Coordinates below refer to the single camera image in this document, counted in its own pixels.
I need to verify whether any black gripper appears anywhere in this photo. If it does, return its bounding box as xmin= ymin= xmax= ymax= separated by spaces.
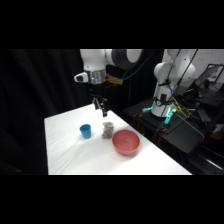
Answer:
xmin=88 ymin=82 xmax=111 ymax=118

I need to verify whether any blue plastic cup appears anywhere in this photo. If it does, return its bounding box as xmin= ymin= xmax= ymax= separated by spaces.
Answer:
xmin=79 ymin=123 xmax=93 ymax=140

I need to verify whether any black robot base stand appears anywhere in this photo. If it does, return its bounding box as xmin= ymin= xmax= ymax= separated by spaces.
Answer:
xmin=122 ymin=97 xmax=207 ymax=155

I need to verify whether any pink bowl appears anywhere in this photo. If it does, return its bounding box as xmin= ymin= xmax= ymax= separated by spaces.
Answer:
xmin=111 ymin=129 xmax=141 ymax=157

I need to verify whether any grey crumpled plush object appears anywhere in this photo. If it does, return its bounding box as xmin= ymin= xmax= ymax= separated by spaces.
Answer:
xmin=101 ymin=121 xmax=116 ymax=140

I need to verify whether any black curtain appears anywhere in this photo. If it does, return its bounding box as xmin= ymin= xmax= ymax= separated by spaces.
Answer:
xmin=0 ymin=49 xmax=165 ymax=176

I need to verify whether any black laptop computer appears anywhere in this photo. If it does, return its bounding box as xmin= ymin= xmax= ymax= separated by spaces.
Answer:
xmin=194 ymin=63 xmax=224 ymax=90

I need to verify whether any yellow-tinted wrist camera mount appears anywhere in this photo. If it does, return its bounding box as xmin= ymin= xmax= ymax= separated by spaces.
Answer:
xmin=105 ymin=75 xmax=123 ymax=88

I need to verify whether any yellow-green cable bundle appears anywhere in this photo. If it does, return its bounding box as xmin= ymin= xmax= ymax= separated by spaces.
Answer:
xmin=172 ymin=101 xmax=193 ymax=120

